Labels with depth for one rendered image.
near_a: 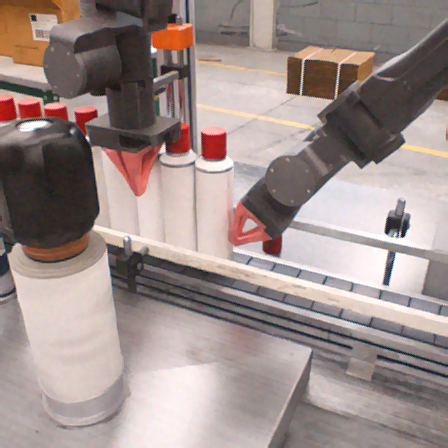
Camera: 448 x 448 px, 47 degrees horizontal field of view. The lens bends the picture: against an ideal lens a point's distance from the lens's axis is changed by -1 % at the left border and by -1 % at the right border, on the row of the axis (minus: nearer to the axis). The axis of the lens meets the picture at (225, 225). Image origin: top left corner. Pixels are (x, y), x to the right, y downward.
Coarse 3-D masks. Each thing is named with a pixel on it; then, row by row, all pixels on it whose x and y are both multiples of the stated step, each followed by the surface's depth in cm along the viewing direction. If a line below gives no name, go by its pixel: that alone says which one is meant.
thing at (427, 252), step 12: (300, 228) 71; (312, 228) 70; (324, 228) 70; (336, 228) 69; (348, 228) 69; (348, 240) 69; (360, 240) 68; (372, 240) 67; (384, 240) 67; (396, 240) 67; (396, 252) 67; (408, 252) 66; (420, 252) 65; (432, 252) 65; (444, 252) 64
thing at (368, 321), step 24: (0, 216) 89; (168, 264) 76; (264, 264) 76; (240, 288) 71; (264, 288) 71; (336, 288) 71; (360, 288) 71; (336, 312) 67; (432, 312) 67; (408, 336) 63; (432, 336) 63
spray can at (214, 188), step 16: (208, 128) 67; (208, 144) 66; (224, 144) 66; (208, 160) 67; (224, 160) 67; (208, 176) 67; (224, 176) 67; (208, 192) 68; (224, 192) 68; (208, 208) 69; (224, 208) 70; (208, 224) 71; (224, 224) 71; (208, 240) 72; (224, 240) 72; (224, 256) 73; (208, 272) 75
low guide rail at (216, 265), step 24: (120, 240) 77; (144, 240) 76; (192, 264) 73; (216, 264) 71; (240, 264) 70; (288, 288) 68; (312, 288) 66; (360, 312) 64; (384, 312) 63; (408, 312) 62
